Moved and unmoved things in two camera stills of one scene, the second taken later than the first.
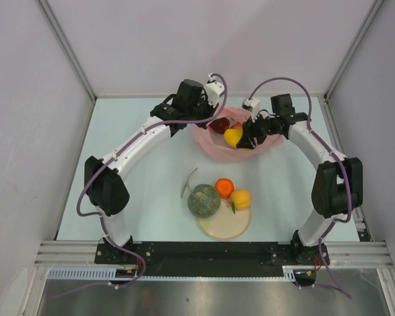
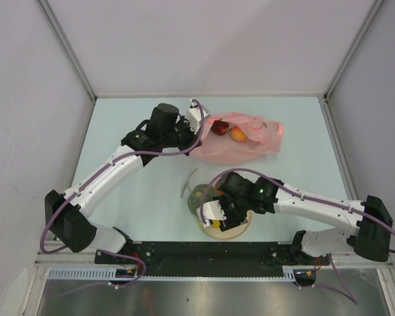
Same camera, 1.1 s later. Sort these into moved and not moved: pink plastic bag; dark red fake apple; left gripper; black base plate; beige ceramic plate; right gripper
Moved: left gripper; pink plastic bag; right gripper
Not moved: black base plate; dark red fake apple; beige ceramic plate
